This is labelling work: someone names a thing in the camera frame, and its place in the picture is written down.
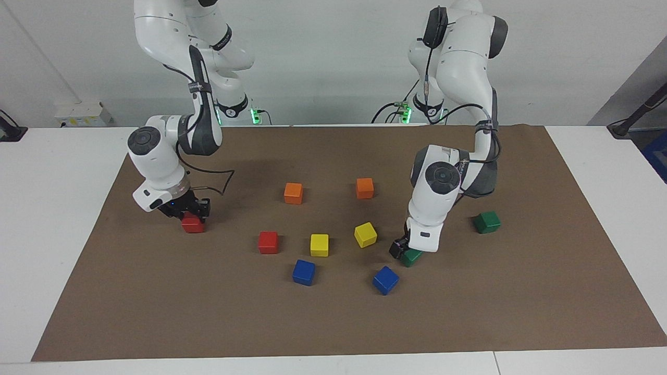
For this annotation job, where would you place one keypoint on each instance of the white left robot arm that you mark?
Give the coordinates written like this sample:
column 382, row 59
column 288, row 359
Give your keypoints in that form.
column 437, row 208

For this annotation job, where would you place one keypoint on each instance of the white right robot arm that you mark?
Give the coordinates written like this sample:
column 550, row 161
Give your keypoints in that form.
column 156, row 156

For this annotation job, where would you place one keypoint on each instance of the blue wooden cube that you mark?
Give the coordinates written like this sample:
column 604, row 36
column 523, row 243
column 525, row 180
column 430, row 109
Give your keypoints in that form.
column 385, row 280
column 304, row 272

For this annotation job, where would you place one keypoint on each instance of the yellow wooden cube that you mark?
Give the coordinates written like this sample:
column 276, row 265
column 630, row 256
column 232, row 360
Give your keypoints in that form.
column 319, row 245
column 365, row 235

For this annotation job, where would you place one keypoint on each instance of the blue crate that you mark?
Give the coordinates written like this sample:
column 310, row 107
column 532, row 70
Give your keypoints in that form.
column 657, row 156

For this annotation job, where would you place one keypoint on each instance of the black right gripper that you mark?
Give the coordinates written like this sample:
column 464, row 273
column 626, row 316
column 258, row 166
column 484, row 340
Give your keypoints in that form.
column 182, row 205

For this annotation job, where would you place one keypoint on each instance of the red wooden cube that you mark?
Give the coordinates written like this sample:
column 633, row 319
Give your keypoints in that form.
column 193, row 225
column 268, row 242

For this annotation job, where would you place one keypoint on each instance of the orange wooden cube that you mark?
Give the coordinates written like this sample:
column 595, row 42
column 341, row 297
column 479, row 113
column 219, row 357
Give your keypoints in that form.
column 294, row 194
column 365, row 188

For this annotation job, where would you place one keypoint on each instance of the green wooden cube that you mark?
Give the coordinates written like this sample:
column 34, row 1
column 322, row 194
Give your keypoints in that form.
column 487, row 222
column 414, row 258

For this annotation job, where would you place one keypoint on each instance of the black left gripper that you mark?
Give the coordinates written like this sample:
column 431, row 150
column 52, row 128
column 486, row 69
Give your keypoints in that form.
column 401, row 245

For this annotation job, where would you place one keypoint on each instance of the black stand pole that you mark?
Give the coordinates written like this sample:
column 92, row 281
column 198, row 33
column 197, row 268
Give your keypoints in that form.
column 622, row 127

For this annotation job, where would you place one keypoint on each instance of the brown table mat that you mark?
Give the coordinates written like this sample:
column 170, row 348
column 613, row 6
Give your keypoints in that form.
column 208, row 312

